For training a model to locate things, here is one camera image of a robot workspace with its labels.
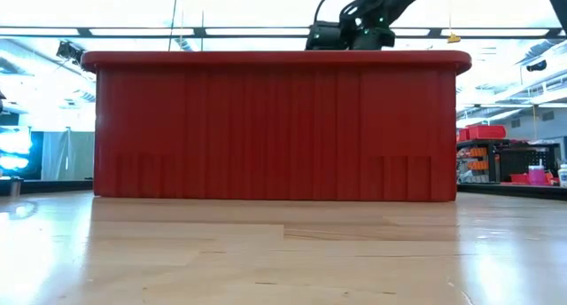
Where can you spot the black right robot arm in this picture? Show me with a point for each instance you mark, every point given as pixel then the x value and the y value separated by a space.
pixel 390 1

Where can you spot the large red plastic bin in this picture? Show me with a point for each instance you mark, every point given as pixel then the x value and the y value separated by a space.
pixel 274 127

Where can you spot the red storage bin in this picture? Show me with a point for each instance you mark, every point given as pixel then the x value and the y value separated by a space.
pixel 485 132

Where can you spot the yellow hanging tag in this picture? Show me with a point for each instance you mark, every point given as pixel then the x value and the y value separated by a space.
pixel 454 39

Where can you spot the shelf with orange bins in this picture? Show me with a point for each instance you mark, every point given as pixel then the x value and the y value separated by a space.
pixel 478 163

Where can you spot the black ceiling-mounted device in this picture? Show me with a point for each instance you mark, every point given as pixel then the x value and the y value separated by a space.
pixel 68 52
pixel 537 66

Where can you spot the black pegboard cabinet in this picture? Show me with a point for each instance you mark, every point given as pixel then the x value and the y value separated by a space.
pixel 522 161

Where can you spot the pink drink bottle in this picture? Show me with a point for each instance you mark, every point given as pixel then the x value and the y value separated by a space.
pixel 537 176

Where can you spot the white bottle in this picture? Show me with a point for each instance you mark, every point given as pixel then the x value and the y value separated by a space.
pixel 563 176

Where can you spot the white curtain panel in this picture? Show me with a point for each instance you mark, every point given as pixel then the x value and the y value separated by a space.
pixel 66 156

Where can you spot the computer monitor with blue screen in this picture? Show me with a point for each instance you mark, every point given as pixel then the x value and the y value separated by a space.
pixel 13 150

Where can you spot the small metal post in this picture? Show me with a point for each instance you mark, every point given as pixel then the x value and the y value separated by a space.
pixel 15 187

